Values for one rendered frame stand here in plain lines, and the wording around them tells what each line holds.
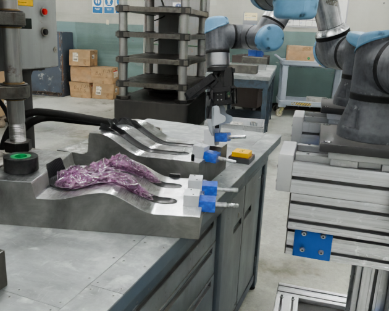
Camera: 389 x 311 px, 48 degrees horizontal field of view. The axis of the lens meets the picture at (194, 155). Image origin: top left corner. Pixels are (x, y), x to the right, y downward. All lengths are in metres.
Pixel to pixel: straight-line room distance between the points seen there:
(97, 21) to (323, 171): 7.58
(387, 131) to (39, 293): 0.75
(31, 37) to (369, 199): 1.43
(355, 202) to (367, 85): 0.26
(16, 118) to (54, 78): 6.56
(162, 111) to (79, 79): 3.15
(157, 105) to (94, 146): 3.92
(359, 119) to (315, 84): 6.71
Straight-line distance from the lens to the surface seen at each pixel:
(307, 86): 7.72
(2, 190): 1.10
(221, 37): 1.39
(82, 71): 8.15
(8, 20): 1.67
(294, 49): 7.08
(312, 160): 1.03
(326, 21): 1.59
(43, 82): 8.38
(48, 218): 1.08
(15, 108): 1.72
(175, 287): 1.26
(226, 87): 1.37
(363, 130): 1.00
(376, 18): 7.77
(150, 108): 5.35
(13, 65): 1.70
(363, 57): 1.01
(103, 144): 1.40
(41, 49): 2.00
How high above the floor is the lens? 1.26
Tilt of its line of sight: 16 degrees down
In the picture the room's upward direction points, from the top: 3 degrees clockwise
